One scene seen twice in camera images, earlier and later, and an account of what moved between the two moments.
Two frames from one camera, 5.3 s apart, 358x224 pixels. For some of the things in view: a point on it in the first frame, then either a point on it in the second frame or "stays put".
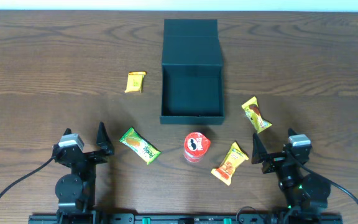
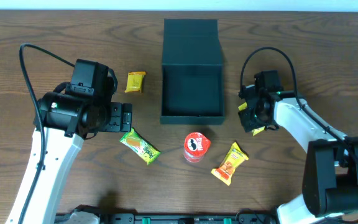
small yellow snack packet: x=135 y=81 stays put
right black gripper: x=276 y=158 → x=247 y=116
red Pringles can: x=196 y=146 stays put
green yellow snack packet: x=142 y=146 stays put
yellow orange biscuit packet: x=235 y=155 stays put
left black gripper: x=87 y=155 → x=120 y=117
